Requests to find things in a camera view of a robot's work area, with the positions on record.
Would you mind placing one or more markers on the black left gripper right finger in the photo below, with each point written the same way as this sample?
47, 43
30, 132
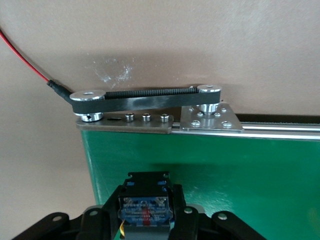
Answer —
192, 225

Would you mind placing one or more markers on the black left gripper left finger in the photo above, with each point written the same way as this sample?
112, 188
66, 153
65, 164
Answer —
95, 225

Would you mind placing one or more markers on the green conveyor belt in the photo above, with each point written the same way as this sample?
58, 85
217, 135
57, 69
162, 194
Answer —
225, 175

